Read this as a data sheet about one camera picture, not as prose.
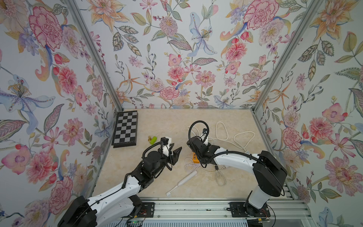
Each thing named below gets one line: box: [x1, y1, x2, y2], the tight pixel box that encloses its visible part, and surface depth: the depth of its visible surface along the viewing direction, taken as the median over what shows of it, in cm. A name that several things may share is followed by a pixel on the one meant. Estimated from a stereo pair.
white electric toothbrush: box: [166, 170, 198, 197], surface depth 85 cm
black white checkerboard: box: [111, 110, 139, 149], surface depth 106 cm
